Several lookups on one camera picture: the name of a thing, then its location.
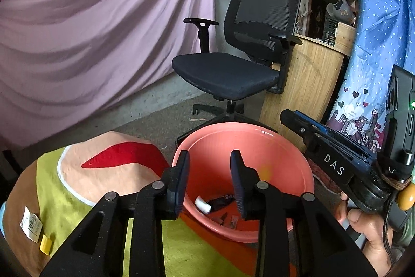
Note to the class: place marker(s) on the person's right hand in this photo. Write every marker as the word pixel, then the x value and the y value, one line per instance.
pixel 373 236

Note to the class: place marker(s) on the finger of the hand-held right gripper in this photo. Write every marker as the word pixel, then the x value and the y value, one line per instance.
pixel 327 132
pixel 324 155

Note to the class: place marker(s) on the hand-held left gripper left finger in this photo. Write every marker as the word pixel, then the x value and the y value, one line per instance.
pixel 181 186

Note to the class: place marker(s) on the black wrapper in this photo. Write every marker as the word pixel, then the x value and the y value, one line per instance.
pixel 220 201

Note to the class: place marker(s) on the black plastic crate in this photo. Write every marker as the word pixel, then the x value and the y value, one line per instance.
pixel 330 32

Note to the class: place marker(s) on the small white carton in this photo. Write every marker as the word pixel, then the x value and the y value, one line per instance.
pixel 30 225

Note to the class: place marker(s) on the grey bag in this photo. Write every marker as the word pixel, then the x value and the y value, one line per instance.
pixel 342 11

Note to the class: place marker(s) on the small torn wrapper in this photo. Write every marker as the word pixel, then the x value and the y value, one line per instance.
pixel 232 220

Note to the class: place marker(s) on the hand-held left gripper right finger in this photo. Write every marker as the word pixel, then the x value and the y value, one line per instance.
pixel 238 186

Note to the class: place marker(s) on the black mesh office chair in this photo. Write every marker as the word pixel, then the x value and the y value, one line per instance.
pixel 227 72

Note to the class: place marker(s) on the multicoloured printed blanket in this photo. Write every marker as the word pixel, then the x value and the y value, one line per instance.
pixel 97 199

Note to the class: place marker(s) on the white tube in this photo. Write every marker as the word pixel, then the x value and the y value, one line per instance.
pixel 203 204

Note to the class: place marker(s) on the pink plastic basin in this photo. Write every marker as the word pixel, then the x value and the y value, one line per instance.
pixel 275 150

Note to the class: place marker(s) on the blue polka dot curtain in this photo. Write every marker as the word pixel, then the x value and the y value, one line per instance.
pixel 376 46

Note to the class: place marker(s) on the pink hanging cloth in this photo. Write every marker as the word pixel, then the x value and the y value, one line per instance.
pixel 97 20

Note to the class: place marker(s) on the wooden door frame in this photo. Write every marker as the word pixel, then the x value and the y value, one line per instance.
pixel 313 11

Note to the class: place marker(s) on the wooden cabinet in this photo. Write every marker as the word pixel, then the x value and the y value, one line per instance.
pixel 308 79

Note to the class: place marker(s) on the small yellow piece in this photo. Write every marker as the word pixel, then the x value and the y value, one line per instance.
pixel 45 245

